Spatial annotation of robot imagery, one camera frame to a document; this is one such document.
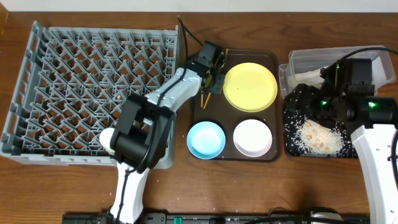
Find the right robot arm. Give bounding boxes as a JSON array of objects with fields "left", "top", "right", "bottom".
[{"left": 284, "top": 84, "right": 397, "bottom": 223}]

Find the light blue bowl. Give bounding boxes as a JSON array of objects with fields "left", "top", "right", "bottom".
[{"left": 187, "top": 121, "right": 226, "bottom": 160}]

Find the spilled rice pile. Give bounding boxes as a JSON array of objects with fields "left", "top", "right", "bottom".
[{"left": 293, "top": 120, "right": 345, "bottom": 157}]

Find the white cup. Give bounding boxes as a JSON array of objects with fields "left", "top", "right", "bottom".
[{"left": 99, "top": 128, "right": 115, "bottom": 156}]

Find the pink bowl with rice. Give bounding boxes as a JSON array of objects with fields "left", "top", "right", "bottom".
[{"left": 233, "top": 119, "right": 272, "bottom": 157}]

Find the grey dishwasher rack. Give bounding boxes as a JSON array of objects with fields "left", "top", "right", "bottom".
[{"left": 1, "top": 22, "right": 180, "bottom": 166}]

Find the black tray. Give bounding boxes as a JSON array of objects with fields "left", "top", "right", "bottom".
[{"left": 282, "top": 98, "right": 358, "bottom": 159}]

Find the black equipment rail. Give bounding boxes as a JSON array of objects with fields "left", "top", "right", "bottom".
[{"left": 62, "top": 207, "right": 371, "bottom": 224}]

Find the yellow plate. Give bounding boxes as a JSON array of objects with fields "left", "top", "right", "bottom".
[{"left": 223, "top": 62, "right": 278, "bottom": 113}]

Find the white napkin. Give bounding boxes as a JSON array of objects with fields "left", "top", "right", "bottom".
[{"left": 288, "top": 68, "right": 324, "bottom": 87}]

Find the clear plastic bin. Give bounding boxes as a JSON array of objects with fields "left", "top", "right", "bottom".
[{"left": 279, "top": 46, "right": 396, "bottom": 98}]

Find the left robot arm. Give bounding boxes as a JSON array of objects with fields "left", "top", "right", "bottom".
[{"left": 99, "top": 65, "right": 211, "bottom": 223}]

